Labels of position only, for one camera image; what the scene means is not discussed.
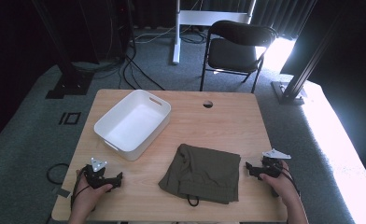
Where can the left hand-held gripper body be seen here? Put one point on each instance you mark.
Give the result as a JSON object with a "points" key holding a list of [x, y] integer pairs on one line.
{"points": [[94, 179]]}

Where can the person's right hand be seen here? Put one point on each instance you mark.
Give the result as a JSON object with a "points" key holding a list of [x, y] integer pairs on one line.
{"points": [[282, 186]]}

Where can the dark curtain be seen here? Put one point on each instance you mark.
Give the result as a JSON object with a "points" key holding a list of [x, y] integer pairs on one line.
{"points": [[280, 15]]}

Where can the white metal desk frame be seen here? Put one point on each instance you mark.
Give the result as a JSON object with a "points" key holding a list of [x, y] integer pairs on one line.
{"points": [[176, 37]]}

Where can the olive green pants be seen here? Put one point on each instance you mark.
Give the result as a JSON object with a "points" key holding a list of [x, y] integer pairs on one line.
{"points": [[203, 174]]}

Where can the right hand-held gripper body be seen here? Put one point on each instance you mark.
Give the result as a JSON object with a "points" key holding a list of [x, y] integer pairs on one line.
{"points": [[273, 165]]}

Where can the black metal stand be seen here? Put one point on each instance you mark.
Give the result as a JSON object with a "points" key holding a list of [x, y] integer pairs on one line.
{"points": [[67, 77], [296, 84]]}

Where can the black folding chair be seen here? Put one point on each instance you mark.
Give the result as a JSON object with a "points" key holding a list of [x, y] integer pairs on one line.
{"points": [[234, 53]]}

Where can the white plastic bin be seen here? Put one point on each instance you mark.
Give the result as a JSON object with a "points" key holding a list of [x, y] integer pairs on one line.
{"points": [[134, 124]]}

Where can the person's left hand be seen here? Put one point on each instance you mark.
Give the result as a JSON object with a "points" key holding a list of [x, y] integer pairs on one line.
{"points": [[89, 197]]}

